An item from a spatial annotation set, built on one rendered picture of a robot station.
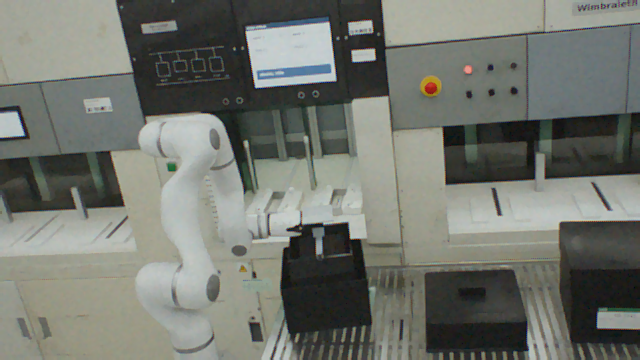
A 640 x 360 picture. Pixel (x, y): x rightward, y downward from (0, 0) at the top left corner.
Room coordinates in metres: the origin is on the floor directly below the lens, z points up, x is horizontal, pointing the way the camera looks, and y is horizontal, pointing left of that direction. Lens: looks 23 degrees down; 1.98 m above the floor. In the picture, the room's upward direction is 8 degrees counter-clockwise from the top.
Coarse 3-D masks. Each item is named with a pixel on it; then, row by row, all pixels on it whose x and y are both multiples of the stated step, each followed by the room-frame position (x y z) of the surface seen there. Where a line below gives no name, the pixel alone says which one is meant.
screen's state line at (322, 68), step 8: (320, 64) 2.08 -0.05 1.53; (328, 64) 2.07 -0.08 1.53; (256, 72) 2.13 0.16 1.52; (264, 72) 2.12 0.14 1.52; (272, 72) 2.11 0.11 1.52; (280, 72) 2.11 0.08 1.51; (288, 72) 2.10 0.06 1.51; (296, 72) 2.10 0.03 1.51; (304, 72) 2.09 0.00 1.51; (312, 72) 2.09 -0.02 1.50; (320, 72) 2.08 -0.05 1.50; (328, 72) 2.08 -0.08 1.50
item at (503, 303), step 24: (432, 288) 1.69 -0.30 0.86; (456, 288) 1.67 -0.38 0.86; (480, 288) 1.61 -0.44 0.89; (504, 288) 1.63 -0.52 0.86; (432, 312) 1.56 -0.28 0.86; (456, 312) 1.54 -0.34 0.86; (480, 312) 1.53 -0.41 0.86; (504, 312) 1.51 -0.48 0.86; (432, 336) 1.51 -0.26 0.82; (456, 336) 1.49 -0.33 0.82; (480, 336) 1.48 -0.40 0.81; (504, 336) 1.47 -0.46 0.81
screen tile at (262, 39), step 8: (272, 32) 2.11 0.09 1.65; (280, 32) 2.10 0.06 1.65; (256, 40) 2.12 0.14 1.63; (264, 40) 2.12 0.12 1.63; (272, 40) 2.11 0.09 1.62; (280, 40) 2.11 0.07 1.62; (280, 48) 2.11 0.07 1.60; (256, 56) 2.12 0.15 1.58; (264, 56) 2.12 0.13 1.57; (272, 56) 2.11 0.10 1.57; (280, 56) 2.11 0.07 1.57; (288, 56) 2.10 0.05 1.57; (256, 64) 2.12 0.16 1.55; (264, 64) 2.12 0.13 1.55; (272, 64) 2.11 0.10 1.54; (280, 64) 2.11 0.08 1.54
